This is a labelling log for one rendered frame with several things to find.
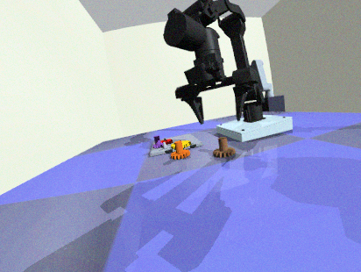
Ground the yellow gear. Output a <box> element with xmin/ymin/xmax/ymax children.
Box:
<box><xmin>171</xmin><ymin>140</ymin><xmax>191</xmax><ymax>149</ymax></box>

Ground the brown gear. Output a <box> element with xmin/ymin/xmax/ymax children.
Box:
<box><xmin>213</xmin><ymin>137</ymin><xmax>236</xmax><ymax>158</ymax></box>

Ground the purple gear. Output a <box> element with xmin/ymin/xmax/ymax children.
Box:
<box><xmin>152</xmin><ymin>135</ymin><xmax>163</xmax><ymax>148</ymax></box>

